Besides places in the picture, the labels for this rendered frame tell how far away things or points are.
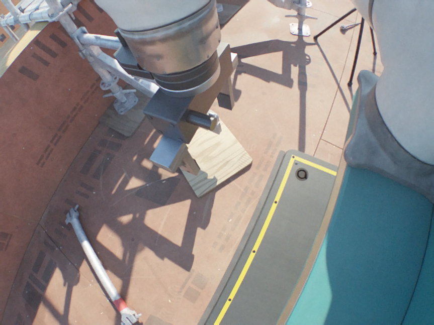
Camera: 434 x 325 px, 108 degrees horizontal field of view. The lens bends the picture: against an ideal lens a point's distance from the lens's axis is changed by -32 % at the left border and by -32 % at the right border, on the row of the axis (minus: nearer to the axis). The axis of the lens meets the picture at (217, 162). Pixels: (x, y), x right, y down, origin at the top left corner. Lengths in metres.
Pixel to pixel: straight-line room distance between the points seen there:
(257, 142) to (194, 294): 0.76
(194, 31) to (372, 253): 0.30
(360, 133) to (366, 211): 0.10
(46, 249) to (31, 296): 0.37
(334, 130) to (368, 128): 0.91
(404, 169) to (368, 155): 0.05
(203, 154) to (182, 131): 0.86
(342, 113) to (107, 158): 1.33
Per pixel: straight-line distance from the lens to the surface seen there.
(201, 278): 1.03
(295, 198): 0.71
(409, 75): 0.25
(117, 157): 1.31
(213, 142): 1.12
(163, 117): 0.24
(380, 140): 0.31
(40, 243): 1.59
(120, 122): 1.40
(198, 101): 0.26
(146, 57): 0.21
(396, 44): 0.28
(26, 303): 1.78
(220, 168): 1.06
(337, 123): 1.27
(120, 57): 0.29
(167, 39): 0.19
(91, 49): 1.11
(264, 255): 0.68
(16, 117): 1.26
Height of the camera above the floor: 1.00
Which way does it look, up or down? 66 degrees down
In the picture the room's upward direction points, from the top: 21 degrees counter-clockwise
